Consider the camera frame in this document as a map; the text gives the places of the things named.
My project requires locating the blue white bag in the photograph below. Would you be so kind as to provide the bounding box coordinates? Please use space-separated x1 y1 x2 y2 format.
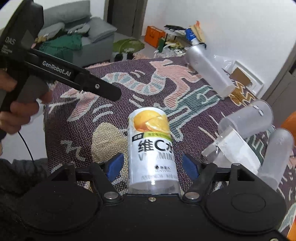
185 28 200 45

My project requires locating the grey door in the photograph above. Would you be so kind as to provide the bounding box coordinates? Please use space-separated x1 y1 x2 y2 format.
262 47 295 127

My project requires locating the black wire rack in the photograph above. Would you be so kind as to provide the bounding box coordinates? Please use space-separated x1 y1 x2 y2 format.
159 34 206 54

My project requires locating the long frosted cup lying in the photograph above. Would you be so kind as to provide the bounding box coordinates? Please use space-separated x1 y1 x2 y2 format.
185 44 235 97

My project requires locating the orange paper bag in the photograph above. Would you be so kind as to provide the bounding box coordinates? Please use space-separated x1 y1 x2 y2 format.
144 26 166 48

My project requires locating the clear cup with white label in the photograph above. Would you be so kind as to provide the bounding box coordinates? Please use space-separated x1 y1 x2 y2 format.
202 127 261 175

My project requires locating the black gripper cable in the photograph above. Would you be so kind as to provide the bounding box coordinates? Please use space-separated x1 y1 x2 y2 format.
17 131 35 163

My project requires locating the clear plastic bag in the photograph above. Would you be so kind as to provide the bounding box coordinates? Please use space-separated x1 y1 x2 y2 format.
214 55 234 73

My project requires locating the green cloth on sofa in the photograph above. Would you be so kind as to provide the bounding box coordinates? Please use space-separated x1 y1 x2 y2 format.
39 34 82 62

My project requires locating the grey sofa cushion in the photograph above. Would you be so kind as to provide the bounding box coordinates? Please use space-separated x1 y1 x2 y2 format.
87 17 117 43

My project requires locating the grey sofa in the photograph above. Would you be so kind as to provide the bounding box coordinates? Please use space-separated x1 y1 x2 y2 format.
35 1 116 67

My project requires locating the frosted cup leaning right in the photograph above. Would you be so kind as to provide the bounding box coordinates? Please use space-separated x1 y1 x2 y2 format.
257 128 295 190

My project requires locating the orange chair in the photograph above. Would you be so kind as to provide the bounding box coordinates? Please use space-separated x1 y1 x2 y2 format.
280 112 296 144

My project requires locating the patterned woven table blanket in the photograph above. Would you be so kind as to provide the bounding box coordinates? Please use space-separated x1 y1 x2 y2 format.
43 55 296 237

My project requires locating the frosted cup with oval marks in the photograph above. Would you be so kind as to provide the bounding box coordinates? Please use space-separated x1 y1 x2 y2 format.
218 99 273 138

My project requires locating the person's left hand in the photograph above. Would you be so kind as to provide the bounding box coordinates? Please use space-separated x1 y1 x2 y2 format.
1 69 39 135

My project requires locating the green plush cushion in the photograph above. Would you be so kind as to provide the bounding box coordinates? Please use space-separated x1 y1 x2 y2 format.
113 39 145 62

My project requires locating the white picture frame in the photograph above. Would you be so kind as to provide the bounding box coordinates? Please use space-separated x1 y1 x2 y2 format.
223 60 264 96

